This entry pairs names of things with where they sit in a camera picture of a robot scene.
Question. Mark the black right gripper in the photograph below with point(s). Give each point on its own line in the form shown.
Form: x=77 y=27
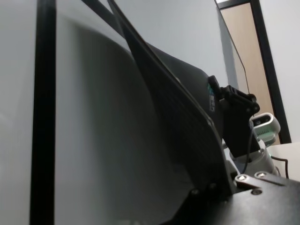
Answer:
x=236 y=126

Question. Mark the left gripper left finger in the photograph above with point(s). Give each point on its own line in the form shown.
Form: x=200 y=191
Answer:
x=212 y=187

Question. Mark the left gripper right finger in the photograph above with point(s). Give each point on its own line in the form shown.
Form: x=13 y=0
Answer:
x=243 y=180

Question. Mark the black robot print poster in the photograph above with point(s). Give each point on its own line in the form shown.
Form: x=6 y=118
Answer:
x=182 y=117

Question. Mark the brown wooden door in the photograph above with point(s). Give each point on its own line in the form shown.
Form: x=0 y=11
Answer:
x=248 y=65

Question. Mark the brown door with black frame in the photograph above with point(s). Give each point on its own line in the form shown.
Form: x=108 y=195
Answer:
x=269 y=70

